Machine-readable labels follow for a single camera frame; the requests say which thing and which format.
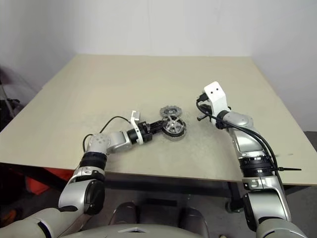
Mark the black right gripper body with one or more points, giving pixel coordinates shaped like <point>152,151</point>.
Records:
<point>205,106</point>

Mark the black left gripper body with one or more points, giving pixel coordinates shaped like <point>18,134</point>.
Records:
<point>144,131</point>

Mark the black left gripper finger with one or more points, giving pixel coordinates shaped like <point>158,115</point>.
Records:
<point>158,131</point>
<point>158,123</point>

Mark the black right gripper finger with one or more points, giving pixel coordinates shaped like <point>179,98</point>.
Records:
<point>201,118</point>

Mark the round metal bearing part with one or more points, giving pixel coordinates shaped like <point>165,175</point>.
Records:
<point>174,129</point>

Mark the grey metal gear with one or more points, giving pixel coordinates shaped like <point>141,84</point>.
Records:
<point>171,111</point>

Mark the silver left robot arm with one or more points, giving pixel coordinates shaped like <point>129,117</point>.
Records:
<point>81,193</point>

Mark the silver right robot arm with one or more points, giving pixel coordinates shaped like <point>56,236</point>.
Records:
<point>265,198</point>

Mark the dark rounded shape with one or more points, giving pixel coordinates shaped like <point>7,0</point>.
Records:
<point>125,213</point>

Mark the black caster wheel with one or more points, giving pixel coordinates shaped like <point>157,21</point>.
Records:
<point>234,207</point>

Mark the grey robot torso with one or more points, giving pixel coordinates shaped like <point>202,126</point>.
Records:
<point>131,231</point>

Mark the orange object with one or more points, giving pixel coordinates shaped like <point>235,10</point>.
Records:
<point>49,178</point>

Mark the dark equipment pile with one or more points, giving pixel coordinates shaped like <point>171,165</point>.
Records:
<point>10,104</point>

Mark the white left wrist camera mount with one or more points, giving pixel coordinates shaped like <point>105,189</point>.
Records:
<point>135,119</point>

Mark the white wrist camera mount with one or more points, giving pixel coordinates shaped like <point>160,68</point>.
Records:
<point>135,119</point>
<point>216,95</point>

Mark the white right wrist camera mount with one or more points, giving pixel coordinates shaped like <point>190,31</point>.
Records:
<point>216,95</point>

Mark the black table frame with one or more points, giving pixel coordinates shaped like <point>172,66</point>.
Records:
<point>161,186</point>

